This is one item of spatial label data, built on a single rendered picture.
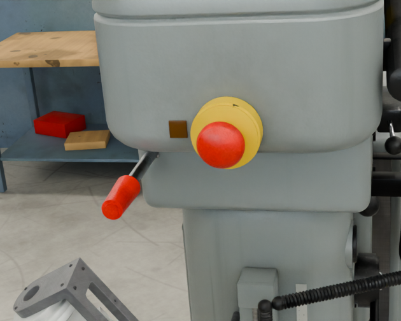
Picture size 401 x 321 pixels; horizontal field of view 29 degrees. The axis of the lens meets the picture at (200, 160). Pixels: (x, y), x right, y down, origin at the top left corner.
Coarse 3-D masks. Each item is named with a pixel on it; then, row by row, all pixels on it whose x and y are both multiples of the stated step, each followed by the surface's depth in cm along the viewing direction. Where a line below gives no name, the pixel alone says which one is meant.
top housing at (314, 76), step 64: (128, 0) 66; (192, 0) 65; (256, 0) 64; (320, 0) 63; (128, 64) 68; (192, 64) 67; (256, 64) 65; (320, 64) 64; (128, 128) 71; (320, 128) 67
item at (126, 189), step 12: (144, 156) 78; (156, 156) 80; (144, 168) 76; (120, 180) 72; (132, 180) 72; (120, 192) 70; (132, 192) 71; (108, 204) 68; (120, 204) 68; (108, 216) 69; (120, 216) 69
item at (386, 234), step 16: (384, 80) 146; (384, 160) 128; (400, 160) 128; (384, 208) 131; (400, 208) 137; (384, 224) 132; (400, 224) 137; (384, 240) 133; (384, 256) 135; (384, 272) 136; (384, 288) 137; (400, 288) 139; (384, 304) 138; (400, 304) 140; (384, 320) 139; (400, 320) 141
